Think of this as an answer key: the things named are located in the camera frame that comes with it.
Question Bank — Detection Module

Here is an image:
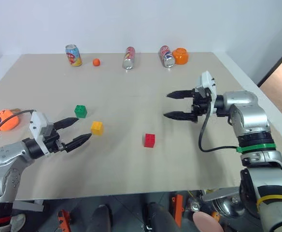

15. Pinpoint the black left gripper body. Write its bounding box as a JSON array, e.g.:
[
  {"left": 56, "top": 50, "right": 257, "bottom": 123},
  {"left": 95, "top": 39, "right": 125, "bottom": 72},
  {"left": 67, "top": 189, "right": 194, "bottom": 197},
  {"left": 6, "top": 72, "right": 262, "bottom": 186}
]
[{"left": 41, "top": 122, "right": 67, "bottom": 154}]

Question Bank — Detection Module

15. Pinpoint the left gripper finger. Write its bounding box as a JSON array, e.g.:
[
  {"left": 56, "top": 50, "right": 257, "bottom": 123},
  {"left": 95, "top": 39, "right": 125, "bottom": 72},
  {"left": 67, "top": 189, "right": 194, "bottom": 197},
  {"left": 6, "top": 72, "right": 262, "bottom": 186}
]
[
  {"left": 53, "top": 117, "right": 80, "bottom": 132},
  {"left": 63, "top": 132, "right": 93, "bottom": 153}
]

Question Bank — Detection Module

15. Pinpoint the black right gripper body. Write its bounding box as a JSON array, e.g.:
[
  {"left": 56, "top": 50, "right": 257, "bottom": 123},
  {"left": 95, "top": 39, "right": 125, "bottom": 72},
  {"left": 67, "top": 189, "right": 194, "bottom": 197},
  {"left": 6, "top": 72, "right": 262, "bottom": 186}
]
[{"left": 191, "top": 88, "right": 214, "bottom": 119}]

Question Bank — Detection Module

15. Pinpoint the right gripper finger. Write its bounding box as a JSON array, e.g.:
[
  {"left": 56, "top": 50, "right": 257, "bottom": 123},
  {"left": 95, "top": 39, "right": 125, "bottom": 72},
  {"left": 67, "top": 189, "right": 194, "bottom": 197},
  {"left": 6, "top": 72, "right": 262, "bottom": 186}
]
[
  {"left": 166, "top": 88, "right": 196, "bottom": 100},
  {"left": 163, "top": 110, "right": 199, "bottom": 125}
]

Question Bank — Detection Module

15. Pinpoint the green studded cube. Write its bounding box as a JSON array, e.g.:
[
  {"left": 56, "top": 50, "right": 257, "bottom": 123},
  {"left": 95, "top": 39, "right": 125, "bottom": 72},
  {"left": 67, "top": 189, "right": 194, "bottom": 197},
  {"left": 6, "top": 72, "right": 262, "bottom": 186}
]
[{"left": 74, "top": 104, "right": 88, "bottom": 119}]

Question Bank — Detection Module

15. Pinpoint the yellow studded cube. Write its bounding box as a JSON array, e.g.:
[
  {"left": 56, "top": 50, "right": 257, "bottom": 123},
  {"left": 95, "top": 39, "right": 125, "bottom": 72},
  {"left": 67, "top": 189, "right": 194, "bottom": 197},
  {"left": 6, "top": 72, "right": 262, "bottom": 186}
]
[{"left": 90, "top": 120, "right": 104, "bottom": 136}]

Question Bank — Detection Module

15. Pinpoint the orange plastic cup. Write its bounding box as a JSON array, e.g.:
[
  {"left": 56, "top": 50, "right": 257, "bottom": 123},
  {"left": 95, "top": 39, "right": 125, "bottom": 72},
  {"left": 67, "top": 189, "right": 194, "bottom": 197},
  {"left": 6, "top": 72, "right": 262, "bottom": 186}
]
[{"left": 171, "top": 47, "right": 189, "bottom": 65}]

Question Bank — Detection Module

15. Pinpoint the red white blue can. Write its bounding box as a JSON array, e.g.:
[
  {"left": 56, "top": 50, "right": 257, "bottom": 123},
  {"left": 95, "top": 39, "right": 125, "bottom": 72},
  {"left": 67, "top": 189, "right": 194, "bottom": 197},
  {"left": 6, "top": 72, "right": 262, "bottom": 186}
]
[{"left": 159, "top": 45, "right": 176, "bottom": 68}]

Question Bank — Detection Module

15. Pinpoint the red studded cube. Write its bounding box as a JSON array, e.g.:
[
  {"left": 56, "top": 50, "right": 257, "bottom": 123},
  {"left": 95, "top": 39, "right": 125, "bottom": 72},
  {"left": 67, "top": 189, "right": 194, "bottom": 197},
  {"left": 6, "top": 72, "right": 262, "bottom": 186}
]
[{"left": 144, "top": 133, "right": 156, "bottom": 148}]

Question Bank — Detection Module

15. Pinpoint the orange plush toy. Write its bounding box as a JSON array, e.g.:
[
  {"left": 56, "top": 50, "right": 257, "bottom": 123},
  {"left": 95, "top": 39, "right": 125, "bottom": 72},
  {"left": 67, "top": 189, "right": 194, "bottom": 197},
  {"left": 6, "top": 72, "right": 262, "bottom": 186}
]
[{"left": 0, "top": 108, "right": 20, "bottom": 132}]

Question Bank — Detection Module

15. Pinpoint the red and silver can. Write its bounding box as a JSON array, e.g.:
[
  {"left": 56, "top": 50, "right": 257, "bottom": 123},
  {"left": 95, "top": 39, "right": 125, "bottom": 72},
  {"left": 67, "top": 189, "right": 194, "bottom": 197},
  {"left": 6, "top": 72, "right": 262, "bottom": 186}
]
[{"left": 122, "top": 46, "right": 136, "bottom": 70}]

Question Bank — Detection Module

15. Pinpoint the blue and yellow juice can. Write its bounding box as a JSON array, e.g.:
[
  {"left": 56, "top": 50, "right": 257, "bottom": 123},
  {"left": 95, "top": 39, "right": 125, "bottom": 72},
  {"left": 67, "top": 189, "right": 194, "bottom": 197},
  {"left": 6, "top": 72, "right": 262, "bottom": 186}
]
[{"left": 65, "top": 44, "right": 83, "bottom": 67}]

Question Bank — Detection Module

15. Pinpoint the orange and black clamp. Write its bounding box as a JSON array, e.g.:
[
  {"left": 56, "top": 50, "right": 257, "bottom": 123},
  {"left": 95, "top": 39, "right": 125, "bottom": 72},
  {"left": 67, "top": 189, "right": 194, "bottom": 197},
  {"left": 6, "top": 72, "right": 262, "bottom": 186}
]
[{"left": 56, "top": 209, "right": 71, "bottom": 232}]

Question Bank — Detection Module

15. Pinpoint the dark rounded shape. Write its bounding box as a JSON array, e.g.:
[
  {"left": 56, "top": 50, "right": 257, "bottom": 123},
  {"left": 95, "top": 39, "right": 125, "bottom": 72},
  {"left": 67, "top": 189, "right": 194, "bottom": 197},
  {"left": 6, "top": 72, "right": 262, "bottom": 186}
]
[{"left": 86, "top": 204, "right": 113, "bottom": 232}]

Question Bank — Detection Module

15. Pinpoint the orange upright bar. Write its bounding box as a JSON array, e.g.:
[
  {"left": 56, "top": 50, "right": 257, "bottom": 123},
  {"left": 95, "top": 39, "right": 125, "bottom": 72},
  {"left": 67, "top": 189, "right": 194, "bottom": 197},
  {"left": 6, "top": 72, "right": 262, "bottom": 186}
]
[{"left": 172, "top": 193, "right": 184, "bottom": 228}]

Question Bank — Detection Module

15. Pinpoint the shiny silver metal bowl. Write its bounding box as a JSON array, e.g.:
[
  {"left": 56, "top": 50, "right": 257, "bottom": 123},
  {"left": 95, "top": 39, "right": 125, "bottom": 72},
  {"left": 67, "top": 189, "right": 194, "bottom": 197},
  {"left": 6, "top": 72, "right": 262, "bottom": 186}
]
[{"left": 211, "top": 193, "right": 246, "bottom": 223}]

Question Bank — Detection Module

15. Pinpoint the pink round object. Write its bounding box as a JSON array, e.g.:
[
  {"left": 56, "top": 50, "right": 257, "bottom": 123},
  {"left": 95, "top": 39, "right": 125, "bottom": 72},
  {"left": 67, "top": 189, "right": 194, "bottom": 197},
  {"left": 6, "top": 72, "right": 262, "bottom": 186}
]
[{"left": 192, "top": 211, "right": 223, "bottom": 232}]

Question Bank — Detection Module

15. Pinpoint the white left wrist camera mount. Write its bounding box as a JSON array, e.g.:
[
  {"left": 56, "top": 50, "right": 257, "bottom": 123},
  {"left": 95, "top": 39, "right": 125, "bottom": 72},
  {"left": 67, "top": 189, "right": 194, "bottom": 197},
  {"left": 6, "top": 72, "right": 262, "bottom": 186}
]
[{"left": 29, "top": 111, "right": 54, "bottom": 157}]

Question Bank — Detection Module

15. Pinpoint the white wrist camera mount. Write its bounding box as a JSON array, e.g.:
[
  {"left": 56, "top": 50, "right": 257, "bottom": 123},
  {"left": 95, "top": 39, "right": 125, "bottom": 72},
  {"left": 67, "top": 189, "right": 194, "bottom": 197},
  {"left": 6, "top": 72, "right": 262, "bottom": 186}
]
[
  {"left": 29, "top": 111, "right": 54, "bottom": 157},
  {"left": 195, "top": 71, "right": 218, "bottom": 118}
]

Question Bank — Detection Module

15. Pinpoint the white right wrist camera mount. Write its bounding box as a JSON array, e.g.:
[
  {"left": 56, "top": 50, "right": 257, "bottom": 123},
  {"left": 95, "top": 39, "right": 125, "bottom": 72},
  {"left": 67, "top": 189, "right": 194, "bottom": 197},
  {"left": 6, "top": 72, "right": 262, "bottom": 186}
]
[{"left": 195, "top": 71, "right": 218, "bottom": 118}]

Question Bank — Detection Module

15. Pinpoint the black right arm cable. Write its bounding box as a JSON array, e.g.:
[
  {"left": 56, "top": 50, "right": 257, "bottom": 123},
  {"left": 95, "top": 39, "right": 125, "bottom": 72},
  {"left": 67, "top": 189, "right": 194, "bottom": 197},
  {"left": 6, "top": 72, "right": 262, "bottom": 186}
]
[{"left": 198, "top": 106, "right": 240, "bottom": 153}]

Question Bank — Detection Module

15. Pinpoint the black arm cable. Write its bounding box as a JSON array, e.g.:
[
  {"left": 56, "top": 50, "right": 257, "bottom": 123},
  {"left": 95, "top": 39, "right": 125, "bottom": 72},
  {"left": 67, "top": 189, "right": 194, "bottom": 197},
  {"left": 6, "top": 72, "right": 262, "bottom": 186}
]
[
  {"left": 198, "top": 106, "right": 240, "bottom": 153},
  {"left": 0, "top": 109, "right": 37, "bottom": 145}
]

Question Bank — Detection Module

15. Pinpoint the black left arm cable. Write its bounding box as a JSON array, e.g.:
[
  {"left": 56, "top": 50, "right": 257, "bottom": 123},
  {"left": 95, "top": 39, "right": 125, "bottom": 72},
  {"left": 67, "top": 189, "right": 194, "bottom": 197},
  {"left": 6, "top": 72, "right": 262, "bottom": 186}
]
[{"left": 0, "top": 109, "right": 37, "bottom": 145}]

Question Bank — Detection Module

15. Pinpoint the grey metal bracket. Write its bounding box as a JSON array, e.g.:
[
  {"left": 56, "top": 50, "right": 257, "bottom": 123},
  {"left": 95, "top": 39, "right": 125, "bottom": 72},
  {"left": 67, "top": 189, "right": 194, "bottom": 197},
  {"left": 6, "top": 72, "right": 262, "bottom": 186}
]
[{"left": 12, "top": 199, "right": 45, "bottom": 212}]

